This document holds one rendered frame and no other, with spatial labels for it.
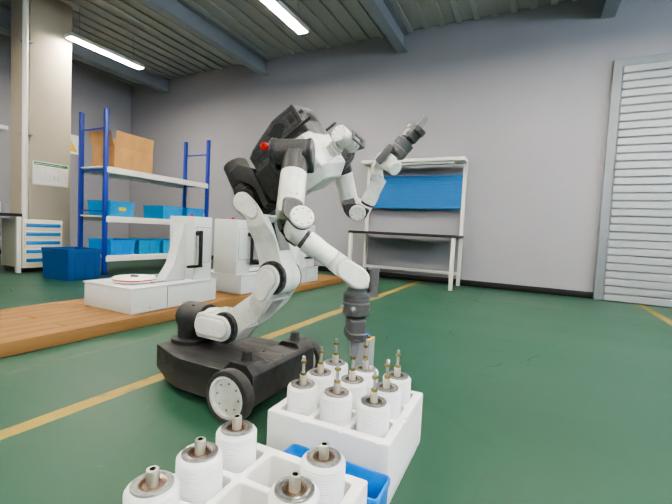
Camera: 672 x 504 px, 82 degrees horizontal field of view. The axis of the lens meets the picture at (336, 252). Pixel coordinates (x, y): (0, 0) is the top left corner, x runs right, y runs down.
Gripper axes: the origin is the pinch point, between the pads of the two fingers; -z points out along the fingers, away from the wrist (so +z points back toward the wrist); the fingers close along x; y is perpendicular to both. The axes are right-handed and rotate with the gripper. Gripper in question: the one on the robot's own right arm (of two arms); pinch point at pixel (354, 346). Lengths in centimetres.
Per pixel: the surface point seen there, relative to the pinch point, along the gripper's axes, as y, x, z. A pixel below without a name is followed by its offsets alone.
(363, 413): 1.4, -19.5, -12.9
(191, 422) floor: 54, 26, -36
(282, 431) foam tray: 22.7, -7.5, -23.3
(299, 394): 18.0, -7.0, -12.3
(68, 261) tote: 248, 375, -14
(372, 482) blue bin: 0.6, -28.4, -26.9
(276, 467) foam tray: 25.5, -28.8, -20.8
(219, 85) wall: 126, 733, 326
